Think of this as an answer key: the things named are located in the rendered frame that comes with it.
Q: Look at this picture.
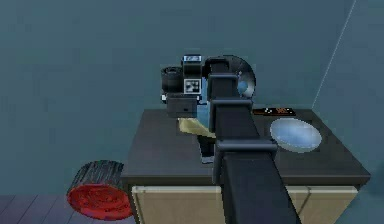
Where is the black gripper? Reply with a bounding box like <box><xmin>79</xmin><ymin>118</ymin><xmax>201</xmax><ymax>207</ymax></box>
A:
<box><xmin>160</xmin><ymin>65</ymin><xmax>202</xmax><ymax>119</ymax></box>

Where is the pale yellow flat object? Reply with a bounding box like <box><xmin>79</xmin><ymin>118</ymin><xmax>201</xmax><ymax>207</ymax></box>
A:
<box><xmin>177</xmin><ymin>117</ymin><xmax>217</xmax><ymax>139</ymax></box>

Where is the black cabinet with beige drawers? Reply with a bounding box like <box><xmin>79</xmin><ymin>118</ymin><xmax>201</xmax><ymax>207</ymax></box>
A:
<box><xmin>120</xmin><ymin>107</ymin><xmax>372</xmax><ymax>224</ymax></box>

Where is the black remote control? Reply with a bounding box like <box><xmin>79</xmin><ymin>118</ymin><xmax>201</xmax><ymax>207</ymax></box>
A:
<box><xmin>251</xmin><ymin>106</ymin><xmax>297</xmax><ymax>117</ymax></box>

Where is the pale blue bowl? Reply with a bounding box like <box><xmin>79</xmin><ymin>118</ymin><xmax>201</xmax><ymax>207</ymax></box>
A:
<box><xmin>269</xmin><ymin>117</ymin><xmax>323</xmax><ymax>154</ymax></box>

